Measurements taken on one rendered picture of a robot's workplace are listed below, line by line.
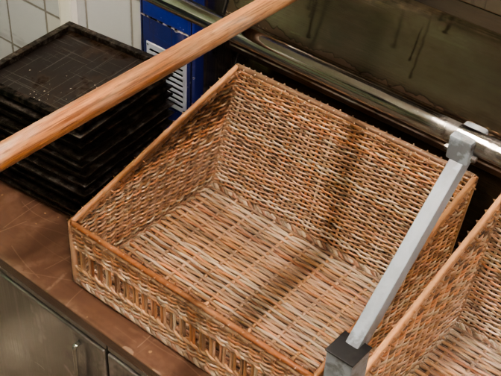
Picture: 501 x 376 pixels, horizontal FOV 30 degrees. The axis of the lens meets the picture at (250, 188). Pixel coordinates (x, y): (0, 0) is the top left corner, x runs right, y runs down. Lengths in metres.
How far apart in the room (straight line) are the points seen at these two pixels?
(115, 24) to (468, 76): 0.90
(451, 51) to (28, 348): 1.04
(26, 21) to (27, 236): 0.74
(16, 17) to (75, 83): 0.65
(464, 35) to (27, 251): 0.92
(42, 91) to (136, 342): 0.53
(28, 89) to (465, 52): 0.83
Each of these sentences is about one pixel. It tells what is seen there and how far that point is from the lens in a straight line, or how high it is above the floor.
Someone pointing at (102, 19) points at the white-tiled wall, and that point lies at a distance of 2.22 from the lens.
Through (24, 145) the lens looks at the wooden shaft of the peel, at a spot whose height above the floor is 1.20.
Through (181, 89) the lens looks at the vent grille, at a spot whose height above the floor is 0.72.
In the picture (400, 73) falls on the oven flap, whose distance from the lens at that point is 1.68.
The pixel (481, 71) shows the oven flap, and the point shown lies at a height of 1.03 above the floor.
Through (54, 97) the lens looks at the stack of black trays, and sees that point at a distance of 1.85.
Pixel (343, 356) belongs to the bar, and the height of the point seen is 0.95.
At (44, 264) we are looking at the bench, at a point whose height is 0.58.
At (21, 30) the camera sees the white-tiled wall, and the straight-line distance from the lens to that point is 2.51.
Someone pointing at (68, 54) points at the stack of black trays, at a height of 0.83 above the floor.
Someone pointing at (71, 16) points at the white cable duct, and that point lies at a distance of 2.28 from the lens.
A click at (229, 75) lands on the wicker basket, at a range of 1.88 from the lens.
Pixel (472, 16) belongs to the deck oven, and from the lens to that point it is 1.58.
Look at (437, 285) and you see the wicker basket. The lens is 1.54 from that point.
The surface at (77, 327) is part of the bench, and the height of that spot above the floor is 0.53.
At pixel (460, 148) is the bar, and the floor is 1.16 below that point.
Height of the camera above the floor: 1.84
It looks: 39 degrees down
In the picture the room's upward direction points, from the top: 3 degrees clockwise
